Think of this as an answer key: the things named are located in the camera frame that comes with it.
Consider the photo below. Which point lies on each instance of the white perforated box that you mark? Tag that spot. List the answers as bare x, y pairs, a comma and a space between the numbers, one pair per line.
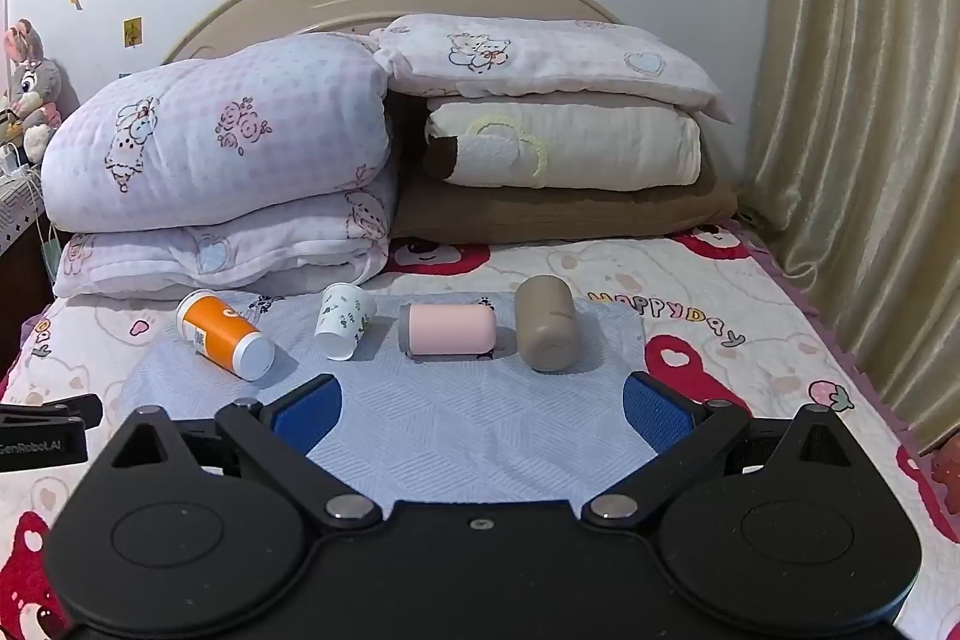
19, 205

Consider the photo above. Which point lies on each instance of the pink checked folded quilt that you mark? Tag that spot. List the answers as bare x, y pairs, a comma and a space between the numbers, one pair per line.
225, 160

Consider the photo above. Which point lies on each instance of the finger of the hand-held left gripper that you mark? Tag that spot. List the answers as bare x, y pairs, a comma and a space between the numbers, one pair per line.
52, 413

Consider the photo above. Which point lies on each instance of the white folded blanket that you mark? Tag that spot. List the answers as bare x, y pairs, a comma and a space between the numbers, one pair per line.
615, 145

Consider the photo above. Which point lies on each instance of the brown folded blanket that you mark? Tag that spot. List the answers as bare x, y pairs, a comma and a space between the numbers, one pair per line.
562, 212

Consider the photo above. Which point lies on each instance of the beige curtain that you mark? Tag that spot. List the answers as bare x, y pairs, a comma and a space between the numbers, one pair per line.
862, 160

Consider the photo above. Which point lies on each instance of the yellow wall hook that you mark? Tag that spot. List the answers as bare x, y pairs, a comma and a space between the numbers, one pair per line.
132, 30

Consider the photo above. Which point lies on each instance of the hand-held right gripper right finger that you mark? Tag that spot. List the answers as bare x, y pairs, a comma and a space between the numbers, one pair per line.
656, 411

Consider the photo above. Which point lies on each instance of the light blue mat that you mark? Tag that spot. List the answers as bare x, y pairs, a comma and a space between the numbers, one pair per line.
465, 415

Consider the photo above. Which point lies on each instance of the bear-print bed sheet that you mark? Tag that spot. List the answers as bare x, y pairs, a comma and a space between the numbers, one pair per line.
750, 340

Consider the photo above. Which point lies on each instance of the pink cup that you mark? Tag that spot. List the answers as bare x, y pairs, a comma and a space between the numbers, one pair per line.
450, 329

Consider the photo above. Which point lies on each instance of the orange paper cup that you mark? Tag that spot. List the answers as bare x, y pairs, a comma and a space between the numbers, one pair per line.
217, 332

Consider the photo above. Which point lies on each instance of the taupe cup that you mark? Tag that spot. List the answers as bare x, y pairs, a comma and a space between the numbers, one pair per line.
546, 325

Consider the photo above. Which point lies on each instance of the green face mask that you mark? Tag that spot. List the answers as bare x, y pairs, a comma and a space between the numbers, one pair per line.
49, 254

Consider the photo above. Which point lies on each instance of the white bear print pillow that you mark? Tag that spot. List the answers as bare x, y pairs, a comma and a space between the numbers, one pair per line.
562, 63

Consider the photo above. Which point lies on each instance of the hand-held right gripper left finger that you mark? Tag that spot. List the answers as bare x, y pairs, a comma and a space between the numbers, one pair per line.
304, 419

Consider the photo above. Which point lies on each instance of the grey rabbit plush toy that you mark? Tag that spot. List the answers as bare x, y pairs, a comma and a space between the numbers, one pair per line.
30, 85

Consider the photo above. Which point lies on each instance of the white leaf-print paper cup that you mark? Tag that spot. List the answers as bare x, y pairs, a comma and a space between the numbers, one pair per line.
345, 317

